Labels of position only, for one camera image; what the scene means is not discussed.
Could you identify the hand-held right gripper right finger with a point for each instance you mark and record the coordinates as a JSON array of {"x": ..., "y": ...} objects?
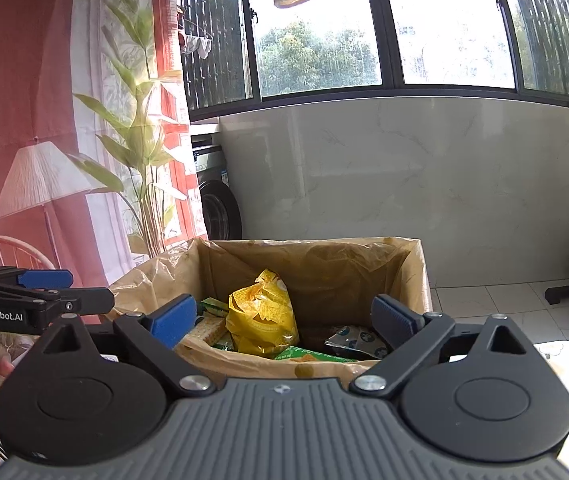
[{"x": 392, "y": 321}]

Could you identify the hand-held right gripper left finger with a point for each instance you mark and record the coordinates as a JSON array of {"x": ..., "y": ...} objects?
[{"x": 174, "y": 321}]

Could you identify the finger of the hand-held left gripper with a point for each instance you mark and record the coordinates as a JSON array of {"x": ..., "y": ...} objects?
[
  {"x": 89, "y": 300},
  {"x": 44, "y": 278}
]

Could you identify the brown cardboard box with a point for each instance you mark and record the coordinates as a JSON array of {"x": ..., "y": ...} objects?
[{"x": 427, "y": 285}]

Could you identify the yellow snack packet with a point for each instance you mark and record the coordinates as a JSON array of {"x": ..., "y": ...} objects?
[{"x": 259, "y": 320}]

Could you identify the green corn chip packet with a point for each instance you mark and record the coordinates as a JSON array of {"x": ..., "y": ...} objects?
[{"x": 304, "y": 355}]

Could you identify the beige cracker packet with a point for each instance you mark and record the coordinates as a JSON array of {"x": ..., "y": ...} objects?
[{"x": 209, "y": 332}]

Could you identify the small green white packet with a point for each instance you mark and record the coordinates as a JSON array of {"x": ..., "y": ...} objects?
[{"x": 213, "y": 306}]

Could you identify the silver patterned snack packet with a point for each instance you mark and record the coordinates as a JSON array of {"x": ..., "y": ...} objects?
[{"x": 354, "y": 342}]

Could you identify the grey washing machine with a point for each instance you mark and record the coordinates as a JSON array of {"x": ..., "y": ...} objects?
[{"x": 219, "y": 210}]

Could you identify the pink printed backdrop cloth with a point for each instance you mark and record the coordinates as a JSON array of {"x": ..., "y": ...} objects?
[{"x": 14, "y": 85}]

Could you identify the small hanging laundry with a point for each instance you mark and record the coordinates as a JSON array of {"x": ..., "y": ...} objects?
[{"x": 199, "y": 46}]

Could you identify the black framed window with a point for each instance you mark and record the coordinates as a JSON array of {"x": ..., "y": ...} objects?
[{"x": 314, "y": 50}]

